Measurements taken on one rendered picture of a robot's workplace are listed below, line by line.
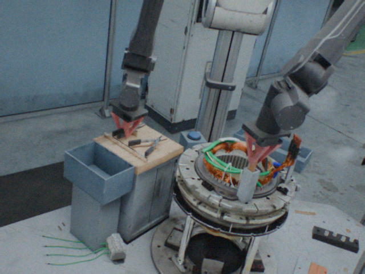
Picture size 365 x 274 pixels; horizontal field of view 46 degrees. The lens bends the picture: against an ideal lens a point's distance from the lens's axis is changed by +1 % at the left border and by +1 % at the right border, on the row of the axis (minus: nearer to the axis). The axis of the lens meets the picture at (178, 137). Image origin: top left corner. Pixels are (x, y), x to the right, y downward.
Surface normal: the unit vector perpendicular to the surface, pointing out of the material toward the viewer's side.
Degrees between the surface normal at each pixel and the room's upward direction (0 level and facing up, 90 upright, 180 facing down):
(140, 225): 90
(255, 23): 108
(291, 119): 93
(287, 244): 0
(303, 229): 0
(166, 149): 0
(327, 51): 75
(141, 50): 113
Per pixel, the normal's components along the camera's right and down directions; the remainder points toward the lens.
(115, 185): 0.76, 0.42
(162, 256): 0.16, -0.87
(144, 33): -0.07, 0.78
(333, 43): 0.23, 0.26
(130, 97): 0.01, 0.55
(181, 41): -0.78, 0.18
